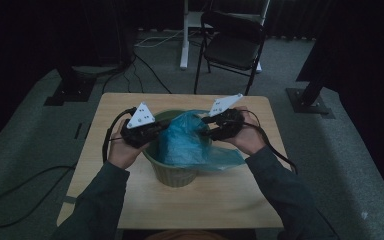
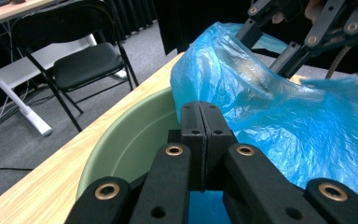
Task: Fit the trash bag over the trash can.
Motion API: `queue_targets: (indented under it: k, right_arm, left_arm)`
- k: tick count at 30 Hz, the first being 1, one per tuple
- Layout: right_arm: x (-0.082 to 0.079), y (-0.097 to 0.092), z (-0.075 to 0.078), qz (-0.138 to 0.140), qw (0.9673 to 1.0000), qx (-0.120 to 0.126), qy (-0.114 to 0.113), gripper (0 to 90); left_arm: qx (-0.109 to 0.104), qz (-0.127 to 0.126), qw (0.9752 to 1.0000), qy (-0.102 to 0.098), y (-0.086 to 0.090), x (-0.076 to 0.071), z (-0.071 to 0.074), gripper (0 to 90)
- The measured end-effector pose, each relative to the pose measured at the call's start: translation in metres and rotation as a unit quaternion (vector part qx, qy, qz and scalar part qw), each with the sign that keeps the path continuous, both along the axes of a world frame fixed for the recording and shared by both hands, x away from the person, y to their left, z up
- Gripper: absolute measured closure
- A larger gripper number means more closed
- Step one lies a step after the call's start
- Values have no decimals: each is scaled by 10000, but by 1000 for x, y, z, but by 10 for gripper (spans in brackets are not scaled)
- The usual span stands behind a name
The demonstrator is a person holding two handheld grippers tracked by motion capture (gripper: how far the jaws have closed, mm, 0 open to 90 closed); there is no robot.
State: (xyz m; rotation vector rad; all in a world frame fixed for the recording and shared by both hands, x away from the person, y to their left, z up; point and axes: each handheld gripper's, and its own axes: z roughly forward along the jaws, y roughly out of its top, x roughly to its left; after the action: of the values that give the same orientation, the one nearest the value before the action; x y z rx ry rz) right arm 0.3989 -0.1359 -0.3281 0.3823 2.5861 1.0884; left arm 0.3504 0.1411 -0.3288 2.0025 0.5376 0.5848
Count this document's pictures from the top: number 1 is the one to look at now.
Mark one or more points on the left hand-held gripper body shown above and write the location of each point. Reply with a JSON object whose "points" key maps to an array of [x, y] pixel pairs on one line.
{"points": [[140, 133]]}

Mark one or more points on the black folding chair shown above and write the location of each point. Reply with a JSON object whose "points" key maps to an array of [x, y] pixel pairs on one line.
{"points": [[231, 50]]}

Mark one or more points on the black stand with square base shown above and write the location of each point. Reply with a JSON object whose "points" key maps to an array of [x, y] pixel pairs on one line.
{"points": [[308, 100], [73, 90]]}

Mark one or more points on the person's right hand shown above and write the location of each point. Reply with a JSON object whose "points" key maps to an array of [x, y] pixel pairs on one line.
{"points": [[251, 140]]}

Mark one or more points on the white desk frame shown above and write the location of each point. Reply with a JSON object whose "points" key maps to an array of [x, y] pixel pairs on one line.
{"points": [[184, 40]]}

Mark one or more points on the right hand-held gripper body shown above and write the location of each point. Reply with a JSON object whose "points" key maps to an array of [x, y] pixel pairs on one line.
{"points": [[230, 125]]}

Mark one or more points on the person's left hand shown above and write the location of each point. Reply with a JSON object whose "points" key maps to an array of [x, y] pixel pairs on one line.
{"points": [[123, 155]]}

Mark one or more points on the grey tape strip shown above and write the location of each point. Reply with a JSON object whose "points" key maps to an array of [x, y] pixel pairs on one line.
{"points": [[70, 199]]}

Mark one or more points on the green ribbed bin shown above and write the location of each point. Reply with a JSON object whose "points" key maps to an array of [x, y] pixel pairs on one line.
{"points": [[175, 176]]}

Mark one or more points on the small white scrap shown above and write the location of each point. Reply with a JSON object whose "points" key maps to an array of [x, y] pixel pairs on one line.
{"points": [[365, 215]]}

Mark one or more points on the person's lap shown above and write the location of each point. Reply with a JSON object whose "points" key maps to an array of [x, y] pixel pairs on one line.
{"points": [[186, 235]]}

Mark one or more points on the black tape strip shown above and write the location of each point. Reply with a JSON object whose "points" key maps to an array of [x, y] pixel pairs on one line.
{"points": [[77, 131]]}

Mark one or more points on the grey round stand base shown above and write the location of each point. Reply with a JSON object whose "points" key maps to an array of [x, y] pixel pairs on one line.
{"points": [[95, 70]]}

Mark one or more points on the dark curtain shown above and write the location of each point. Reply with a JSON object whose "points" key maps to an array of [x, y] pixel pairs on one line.
{"points": [[373, 66], [13, 50]]}

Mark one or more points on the blue plastic bag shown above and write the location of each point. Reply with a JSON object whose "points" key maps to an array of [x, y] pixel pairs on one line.
{"points": [[186, 143]]}

